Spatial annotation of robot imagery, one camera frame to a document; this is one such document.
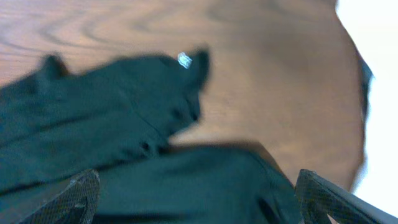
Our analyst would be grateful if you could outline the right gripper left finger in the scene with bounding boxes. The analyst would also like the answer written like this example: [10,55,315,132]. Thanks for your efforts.
[18,169,100,224]

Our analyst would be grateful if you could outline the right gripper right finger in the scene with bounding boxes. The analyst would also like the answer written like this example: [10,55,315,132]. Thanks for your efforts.
[295,169,397,224]

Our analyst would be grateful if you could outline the black t-shirt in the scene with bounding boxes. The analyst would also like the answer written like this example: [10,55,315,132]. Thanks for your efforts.
[1,50,302,223]

